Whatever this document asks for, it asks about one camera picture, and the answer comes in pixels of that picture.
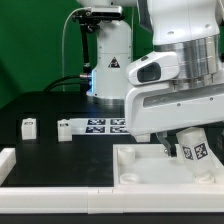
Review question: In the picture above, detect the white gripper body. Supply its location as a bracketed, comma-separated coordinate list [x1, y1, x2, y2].
[125, 52, 224, 142]

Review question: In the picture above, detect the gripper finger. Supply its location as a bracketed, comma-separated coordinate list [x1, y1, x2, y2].
[156, 132, 177, 157]

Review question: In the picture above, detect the white square tabletop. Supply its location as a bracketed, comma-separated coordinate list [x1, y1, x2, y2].
[113, 144, 224, 188]

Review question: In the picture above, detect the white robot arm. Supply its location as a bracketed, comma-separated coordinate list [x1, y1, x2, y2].
[77, 0, 224, 152]

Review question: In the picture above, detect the white U-shaped obstacle fence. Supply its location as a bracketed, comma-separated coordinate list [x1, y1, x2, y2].
[0, 148, 224, 214]

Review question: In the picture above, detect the white fiducial marker sheet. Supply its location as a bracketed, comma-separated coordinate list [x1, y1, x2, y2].
[70, 118, 128, 135]

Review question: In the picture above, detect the black cable bundle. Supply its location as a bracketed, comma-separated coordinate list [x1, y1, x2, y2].
[43, 75, 93, 93]

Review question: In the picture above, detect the black camera on stand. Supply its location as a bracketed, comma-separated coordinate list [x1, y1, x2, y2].
[72, 6, 124, 93]

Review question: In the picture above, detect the white cable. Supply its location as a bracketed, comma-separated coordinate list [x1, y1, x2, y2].
[61, 7, 88, 93]

